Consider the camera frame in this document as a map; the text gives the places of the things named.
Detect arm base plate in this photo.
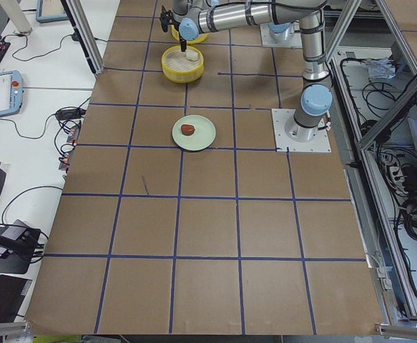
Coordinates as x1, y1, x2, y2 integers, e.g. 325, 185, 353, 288
271, 109, 331, 154
260, 21, 302, 49

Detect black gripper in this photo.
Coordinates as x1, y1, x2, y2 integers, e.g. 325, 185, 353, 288
174, 23, 188, 54

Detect blue teach pendant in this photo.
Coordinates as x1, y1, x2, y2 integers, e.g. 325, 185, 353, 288
36, 0, 68, 24
0, 70, 24, 117

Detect far yellow bamboo steamer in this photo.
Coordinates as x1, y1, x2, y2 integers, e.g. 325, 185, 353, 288
170, 24, 209, 44

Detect aluminium frame post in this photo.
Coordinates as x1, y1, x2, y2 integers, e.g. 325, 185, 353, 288
62, 0, 104, 76

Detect black camera stand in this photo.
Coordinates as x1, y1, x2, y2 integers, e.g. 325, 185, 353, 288
0, 220, 42, 274

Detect green round plate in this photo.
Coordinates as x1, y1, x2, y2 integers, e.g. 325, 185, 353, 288
172, 115, 216, 151

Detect coiled black cables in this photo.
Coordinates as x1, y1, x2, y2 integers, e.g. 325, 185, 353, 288
358, 60, 417, 244

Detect near yellow bamboo steamer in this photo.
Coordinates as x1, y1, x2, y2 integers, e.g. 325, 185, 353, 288
161, 46, 205, 84

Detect white steamed bun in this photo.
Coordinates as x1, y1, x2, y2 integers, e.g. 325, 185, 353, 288
185, 50, 199, 61

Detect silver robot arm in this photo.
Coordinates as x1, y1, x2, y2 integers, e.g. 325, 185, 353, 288
160, 1, 333, 142

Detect yellow bamboo steamer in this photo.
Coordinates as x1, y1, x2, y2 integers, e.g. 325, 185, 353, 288
161, 46, 205, 84
170, 24, 209, 44

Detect brown steamed bun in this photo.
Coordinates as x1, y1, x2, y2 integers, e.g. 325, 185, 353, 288
180, 124, 195, 136

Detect black power adapter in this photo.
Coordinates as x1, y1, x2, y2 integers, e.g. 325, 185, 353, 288
56, 108, 86, 121

